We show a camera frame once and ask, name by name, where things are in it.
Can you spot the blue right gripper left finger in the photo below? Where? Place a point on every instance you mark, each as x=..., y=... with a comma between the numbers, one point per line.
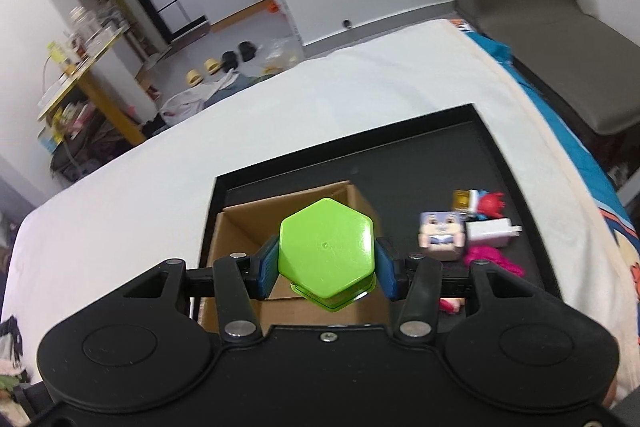
x=268, y=267

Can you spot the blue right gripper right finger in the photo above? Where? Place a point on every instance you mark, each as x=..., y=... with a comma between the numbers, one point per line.
x=385, y=268

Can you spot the brown cardboard box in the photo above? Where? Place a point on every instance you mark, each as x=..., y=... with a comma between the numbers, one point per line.
x=244, y=228

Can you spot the green hexagonal box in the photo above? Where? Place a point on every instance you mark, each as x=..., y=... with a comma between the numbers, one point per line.
x=326, y=252

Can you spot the grey bunny cube toy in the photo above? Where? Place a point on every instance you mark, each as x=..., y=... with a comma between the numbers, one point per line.
x=442, y=235

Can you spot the pink bear figurine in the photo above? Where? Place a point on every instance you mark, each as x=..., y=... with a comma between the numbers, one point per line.
x=453, y=305

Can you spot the white charger plug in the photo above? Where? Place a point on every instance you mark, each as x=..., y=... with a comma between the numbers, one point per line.
x=495, y=233

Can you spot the red crab toy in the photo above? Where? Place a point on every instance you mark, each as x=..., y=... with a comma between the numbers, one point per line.
x=478, y=204

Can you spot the black tray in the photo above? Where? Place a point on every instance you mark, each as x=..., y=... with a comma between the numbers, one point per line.
x=402, y=169

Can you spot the yellow side table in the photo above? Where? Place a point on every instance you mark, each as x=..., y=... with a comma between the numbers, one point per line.
x=82, y=78

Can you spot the white plastic bag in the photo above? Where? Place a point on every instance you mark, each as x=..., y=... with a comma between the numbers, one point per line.
x=189, y=102

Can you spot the grey chair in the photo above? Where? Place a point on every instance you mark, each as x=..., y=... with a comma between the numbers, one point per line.
x=585, y=68

